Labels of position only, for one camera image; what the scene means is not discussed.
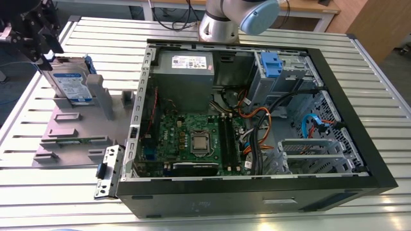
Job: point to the black PC case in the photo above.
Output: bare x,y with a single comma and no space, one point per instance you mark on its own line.
225,199

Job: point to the CPU socket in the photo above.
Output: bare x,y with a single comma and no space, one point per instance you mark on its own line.
201,154

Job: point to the wooden desk white frame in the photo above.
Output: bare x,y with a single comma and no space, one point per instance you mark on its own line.
314,7

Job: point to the silver CPU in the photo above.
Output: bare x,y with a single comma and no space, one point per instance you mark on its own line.
201,143

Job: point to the black RAM slot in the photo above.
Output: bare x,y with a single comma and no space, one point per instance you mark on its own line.
234,142
226,142

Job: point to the green motherboard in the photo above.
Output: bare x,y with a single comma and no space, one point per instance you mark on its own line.
171,154

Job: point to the hard disk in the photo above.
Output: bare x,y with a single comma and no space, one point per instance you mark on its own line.
68,84

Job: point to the metal drive cage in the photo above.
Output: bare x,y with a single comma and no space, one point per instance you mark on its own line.
282,84

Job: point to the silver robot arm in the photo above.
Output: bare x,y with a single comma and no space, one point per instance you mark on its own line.
218,26

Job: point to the metal disk bay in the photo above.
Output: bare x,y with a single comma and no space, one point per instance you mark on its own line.
309,156

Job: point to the grey parts rack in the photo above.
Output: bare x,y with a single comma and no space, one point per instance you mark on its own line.
87,125

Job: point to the grey power supply unit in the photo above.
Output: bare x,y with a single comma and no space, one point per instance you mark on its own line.
183,91

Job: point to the metal expansion card retainer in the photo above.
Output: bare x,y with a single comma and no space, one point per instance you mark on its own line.
113,154

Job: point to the black graphics card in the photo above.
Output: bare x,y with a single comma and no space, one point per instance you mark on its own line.
193,169

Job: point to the wooden cabinet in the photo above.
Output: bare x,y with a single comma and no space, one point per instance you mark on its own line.
379,24

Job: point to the blue plastic drive bracket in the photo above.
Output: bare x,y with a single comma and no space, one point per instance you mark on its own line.
271,57

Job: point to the green RAM stick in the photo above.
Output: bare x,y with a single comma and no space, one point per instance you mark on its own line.
72,142

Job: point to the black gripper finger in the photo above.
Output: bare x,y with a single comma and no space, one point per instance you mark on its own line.
52,36
36,55

